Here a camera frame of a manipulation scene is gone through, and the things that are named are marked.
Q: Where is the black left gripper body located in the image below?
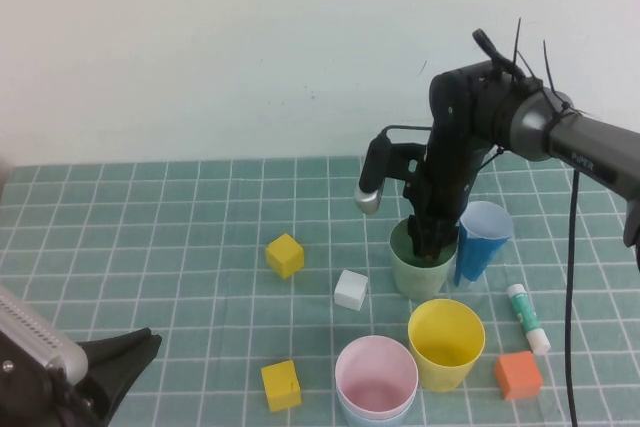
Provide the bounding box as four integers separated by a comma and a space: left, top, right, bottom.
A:
0, 331, 109, 427

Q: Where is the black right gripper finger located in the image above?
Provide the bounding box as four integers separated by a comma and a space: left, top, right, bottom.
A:
406, 214, 440, 261
434, 217, 460, 254

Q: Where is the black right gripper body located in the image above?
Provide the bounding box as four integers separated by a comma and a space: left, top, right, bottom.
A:
401, 138, 484, 229

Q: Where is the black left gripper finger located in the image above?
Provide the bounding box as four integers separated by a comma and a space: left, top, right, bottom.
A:
74, 327, 153, 379
86, 333, 164, 419

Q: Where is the pale green plastic cup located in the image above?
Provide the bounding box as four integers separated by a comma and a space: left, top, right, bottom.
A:
389, 218, 459, 301

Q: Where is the yellow plastic cup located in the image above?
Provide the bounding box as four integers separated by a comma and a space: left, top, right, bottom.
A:
406, 298, 487, 394

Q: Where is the pink plastic cup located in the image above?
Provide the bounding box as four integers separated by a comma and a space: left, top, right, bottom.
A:
333, 334, 420, 419

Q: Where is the blue paper cone cup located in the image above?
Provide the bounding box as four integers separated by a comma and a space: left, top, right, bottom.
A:
453, 200, 515, 292

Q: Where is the white foam cube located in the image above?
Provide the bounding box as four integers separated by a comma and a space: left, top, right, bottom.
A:
333, 268, 371, 311

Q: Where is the green white glue stick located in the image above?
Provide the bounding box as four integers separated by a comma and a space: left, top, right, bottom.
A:
505, 282, 553, 356

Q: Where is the green checkered tablecloth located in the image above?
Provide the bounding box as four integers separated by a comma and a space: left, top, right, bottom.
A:
0, 146, 640, 427

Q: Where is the yellow foam cube with crack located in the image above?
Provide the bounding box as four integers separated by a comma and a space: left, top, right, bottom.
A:
259, 359, 303, 413

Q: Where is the black zip tie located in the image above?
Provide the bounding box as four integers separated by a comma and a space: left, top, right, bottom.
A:
511, 16, 525, 67
541, 39, 560, 94

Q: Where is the orange foam cube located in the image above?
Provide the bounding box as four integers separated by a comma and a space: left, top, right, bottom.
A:
493, 350, 544, 402

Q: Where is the light blue plastic cup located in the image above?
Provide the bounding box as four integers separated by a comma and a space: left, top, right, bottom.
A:
335, 386, 417, 427

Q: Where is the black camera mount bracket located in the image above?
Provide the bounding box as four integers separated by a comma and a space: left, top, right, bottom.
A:
387, 140, 429, 184

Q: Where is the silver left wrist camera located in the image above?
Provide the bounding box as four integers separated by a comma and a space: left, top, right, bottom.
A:
0, 284, 91, 384

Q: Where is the thin black camera cable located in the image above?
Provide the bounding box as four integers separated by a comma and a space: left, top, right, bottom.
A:
381, 123, 434, 141

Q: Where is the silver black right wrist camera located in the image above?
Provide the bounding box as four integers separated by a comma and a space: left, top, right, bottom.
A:
353, 129, 394, 217

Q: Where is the thick black hanging cable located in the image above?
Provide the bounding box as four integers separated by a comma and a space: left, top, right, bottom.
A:
563, 168, 582, 427

